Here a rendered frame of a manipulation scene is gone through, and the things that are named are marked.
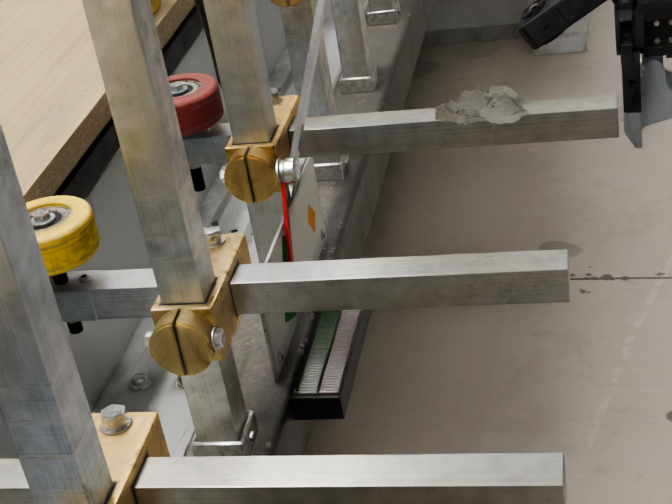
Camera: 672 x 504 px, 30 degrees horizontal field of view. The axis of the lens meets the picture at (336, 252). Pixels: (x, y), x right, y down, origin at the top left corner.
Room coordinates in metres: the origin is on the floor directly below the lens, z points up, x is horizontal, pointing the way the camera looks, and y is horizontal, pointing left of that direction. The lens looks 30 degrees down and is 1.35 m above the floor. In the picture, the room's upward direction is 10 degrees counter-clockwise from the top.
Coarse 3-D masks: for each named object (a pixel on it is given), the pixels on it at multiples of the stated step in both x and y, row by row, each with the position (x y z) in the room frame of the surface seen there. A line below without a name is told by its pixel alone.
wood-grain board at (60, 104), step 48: (0, 0) 1.57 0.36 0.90; (48, 0) 1.53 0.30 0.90; (192, 0) 1.50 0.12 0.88; (0, 48) 1.38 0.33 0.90; (48, 48) 1.35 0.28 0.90; (0, 96) 1.23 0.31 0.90; (48, 96) 1.20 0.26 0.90; (96, 96) 1.18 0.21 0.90; (48, 144) 1.08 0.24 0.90; (48, 192) 1.02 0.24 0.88
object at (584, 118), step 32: (608, 96) 1.05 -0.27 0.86; (224, 128) 1.14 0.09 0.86; (320, 128) 1.10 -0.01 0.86; (352, 128) 1.09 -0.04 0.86; (384, 128) 1.08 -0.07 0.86; (416, 128) 1.07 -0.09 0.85; (448, 128) 1.07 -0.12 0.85; (480, 128) 1.06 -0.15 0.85; (512, 128) 1.05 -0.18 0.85; (544, 128) 1.04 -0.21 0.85; (576, 128) 1.04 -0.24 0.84; (608, 128) 1.03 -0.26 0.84; (192, 160) 1.13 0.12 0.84; (224, 160) 1.12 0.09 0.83
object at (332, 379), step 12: (348, 312) 1.02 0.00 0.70; (348, 324) 1.00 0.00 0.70; (336, 336) 0.98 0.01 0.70; (348, 336) 0.98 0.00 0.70; (336, 348) 0.96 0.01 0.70; (348, 348) 0.96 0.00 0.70; (336, 360) 0.94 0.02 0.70; (336, 372) 0.92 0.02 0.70; (324, 384) 0.91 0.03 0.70; (336, 384) 0.90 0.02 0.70
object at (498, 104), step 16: (464, 96) 1.08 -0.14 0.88; (480, 96) 1.07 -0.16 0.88; (496, 96) 1.06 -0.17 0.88; (512, 96) 1.08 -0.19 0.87; (448, 112) 1.06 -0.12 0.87; (464, 112) 1.05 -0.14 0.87; (480, 112) 1.05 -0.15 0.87; (496, 112) 1.05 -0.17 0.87; (512, 112) 1.05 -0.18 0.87; (528, 112) 1.05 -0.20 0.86
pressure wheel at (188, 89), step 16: (176, 80) 1.17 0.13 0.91; (192, 80) 1.16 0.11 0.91; (208, 80) 1.15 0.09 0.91; (176, 96) 1.13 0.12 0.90; (192, 96) 1.12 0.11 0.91; (208, 96) 1.12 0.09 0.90; (176, 112) 1.11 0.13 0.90; (192, 112) 1.11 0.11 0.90; (208, 112) 1.12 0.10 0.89; (192, 128) 1.11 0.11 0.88; (192, 176) 1.14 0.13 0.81
